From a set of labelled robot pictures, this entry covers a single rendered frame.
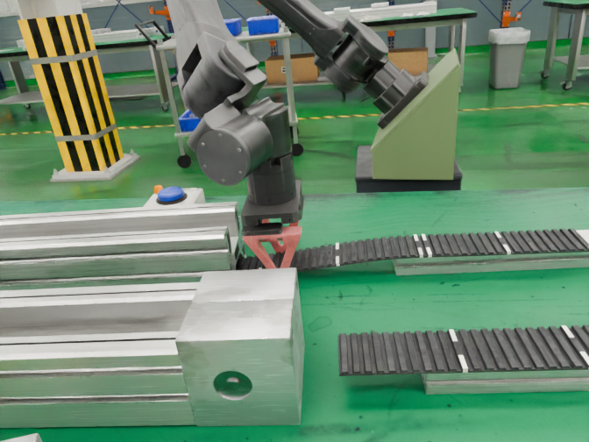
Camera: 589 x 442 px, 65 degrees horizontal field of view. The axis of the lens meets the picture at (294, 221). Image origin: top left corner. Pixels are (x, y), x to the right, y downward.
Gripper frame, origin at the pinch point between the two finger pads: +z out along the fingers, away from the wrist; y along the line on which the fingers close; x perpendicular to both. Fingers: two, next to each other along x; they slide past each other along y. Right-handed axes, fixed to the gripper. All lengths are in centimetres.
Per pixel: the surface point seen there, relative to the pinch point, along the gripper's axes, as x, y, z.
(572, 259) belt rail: 35.3, 1.7, 0.7
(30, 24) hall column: -184, -268, -29
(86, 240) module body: -22.3, 4.2, -6.6
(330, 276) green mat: 6.3, 1.3, 1.9
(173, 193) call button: -16.7, -12.0, -5.6
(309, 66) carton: -12, -472, 40
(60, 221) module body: -29.1, -2.4, -6.4
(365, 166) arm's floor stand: 13.8, -38.6, 1.8
